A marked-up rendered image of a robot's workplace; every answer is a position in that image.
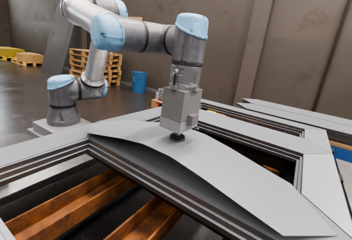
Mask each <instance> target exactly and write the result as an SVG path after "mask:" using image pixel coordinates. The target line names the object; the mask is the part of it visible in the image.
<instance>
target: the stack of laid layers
mask: <svg viewBox="0 0 352 240"><path fill-rule="evenodd" d="M200 109H205V110H209V111H212V112H216V113H220V114H224V115H227V116H231V117H234V118H238V119H242V120H245V121H248V122H252V123H255V124H259V125H263V126H267V127H270V128H274V129H277V130H281V131H284V132H287V133H291V134H295V135H299V137H301V138H304V133H305V129H302V128H298V127H295V126H291V125H287V124H283V123H279V122H275V121H271V120H268V119H264V118H261V117H256V116H252V115H249V114H245V113H241V112H237V111H233V110H229V109H226V108H222V107H219V106H215V105H210V104H207V103H203V102H202V103H200ZM198 127H199V130H202V131H204V132H207V133H210V134H213V135H216V136H219V137H222V138H225V139H228V140H231V141H234V142H236V143H239V144H242V145H245V146H248V147H251V148H254V149H257V150H260V151H263V152H266V153H268V154H271V155H274V156H277V157H280V158H283V159H286V160H289V161H292V162H295V163H296V164H295V172H294V180H293V186H294V187H295V188H296V189H297V191H298V192H299V193H300V194H301V195H302V196H303V197H304V198H305V199H306V200H307V201H308V203H309V204H310V205H311V206H312V207H313V208H314V209H315V211H316V212H317V213H318V214H319V215H320V216H321V217H322V218H323V219H324V220H325V221H326V222H327V224H328V225H329V226H330V227H331V228H332V229H333V230H334V231H335V232H336V233H337V234H338V236H282V235H280V234H279V233H278V232H276V231H275V230H273V229H272V228H271V227H269V226H268V225H267V224H265V223H264V222H262V221H261V220H260V219H258V218H256V217H255V216H254V215H252V214H251V213H249V212H248V211H247V210H245V209H244V208H242V207H241V206H240V205H238V204H237V203H236V202H234V201H233V200H231V199H230V198H229V197H227V196H226V195H225V194H223V193H221V192H220V191H219V190H218V189H216V188H215V187H213V186H212V185H211V184H209V183H208V182H207V181H205V180H204V179H202V178H201V177H200V176H198V175H197V174H195V173H193V172H192V171H191V170H189V169H188V168H186V167H185V166H183V165H181V164H180V163H178V162H177V161H175V160H174V159H172V158H171V157H169V156H167V155H165V154H163V153H161V152H159V151H156V150H154V149H152V148H150V147H148V146H146V145H143V144H139V143H135V142H132V141H128V140H124V139H119V138H113V137H107V136H101V135H94V134H88V136H87V138H85V139H81V140H78V141H75V142H73V143H70V144H67V145H64V146H61V147H58V148H55V149H52V150H49V151H46V152H43V153H40V154H37V155H34V156H32V157H29V158H26V159H23V160H20V161H17V162H13V163H10V164H8V165H5V166H2V167H0V187H1V186H4V185H6V184H9V183H11V182H14V181H16V180H19V179H21V178H24V177H27V176H29V175H31V174H34V173H37V172H40V171H42V170H45V169H47V168H50V167H53V166H55V165H58V164H60V163H63V162H65V161H68V160H70V159H73V158H76V157H78V156H81V155H83V154H86V153H89V154H91V155H92V156H94V157H96V158H97V159H99V160H101V161H102V162H104V163H106V164H107V165H109V166H111V167H112V168H114V169H116V170H117V171H119V172H121V173H122V174H124V175H126V176H127V177H129V178H131V179H132V180H134V181H136V182H137V183H139V184H140V185H142V186H144V187H145V188H147V189H149V190H150V191H152V192H154V193H155V194H157V195H159V196H160V197H162V198H164V199H165V200H167V201H169V202H170V203H172V204H174V205H175V206H177V207H179V208H180V209H182V210H184V211H185V212H187V213H189V214H190V215H192V216H193V217H195V218H197V219H198V220H200V221H202V222H203V223H205V224H207V225H208V226H210V227H212V228H213V229H215V230H217V231H218V232H220V233H222V234H223V235H225V236H227V237H228V238H230V239H232V240H352V238H351V237H350V236H349V235H348V234H346V233H345V232H344V231H343V230H342V229H341V228H340V227H339V226H337V225H336V224H335V223H334V222H333V221H332V220H331V219H330V218H328V217H327V216H326V215H325V214H324V213H323V212H322V211H321V210H319V209H318V208H317V207H316V206H315V205H314V204H313V203H312V202H310V201H309V200H308V199H307V198H306V197H305V196H304V195H303V194H302V193H301V191H302V172H303V154H302V153H299V152H296V151H293V150H289V149H286V148H283V147H280V146H277V145H274V144H270V143H267V142H265V141H262V140H258V139H255V138H252V137H249V136H245V135H242V134H239V133H236V132H232V131H230V130H227V129H223V128H220V127H217V126H214V125H211V124H208V123H205V122H201V121H198V124H197V126H196V127H195V128H198ZM0 231H1V232H2V234H3V235H4V237H5V238H6V240H16V239H15V238H14V236H13V235H12V233H11V232H10V231H9V229H8V228H7V226H6V225H5V224H4V222H3V221H2V219H1V218H0Z"/></svg>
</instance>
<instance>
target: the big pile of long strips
mask: <svg viewBox="0 0 352 240"><path fill-rule="evenodd" d="M241 99H242V103H236V105H235V107H237V108H242V109H245V110H249V111H253V112H257V113H261V114H265V115H269V116H273V117H277V118H281V119H285V120H288V121H292V122H296V123H300V124H304V125H309V126H313V127H317V128H321V129H325V130H326V132H327V136H328V140H331V141H334V142H337V143H341V144H344V145H348V146H352V120H349V119H345V118H340V117H336V116H331V115H326V114H322V113H317V112H312V111H307V110H303V109H300V108H295V107H290V106H285V105H281V104H276V103H271V102H267V101H262V100H257V99H243V98H241Z"/></svg>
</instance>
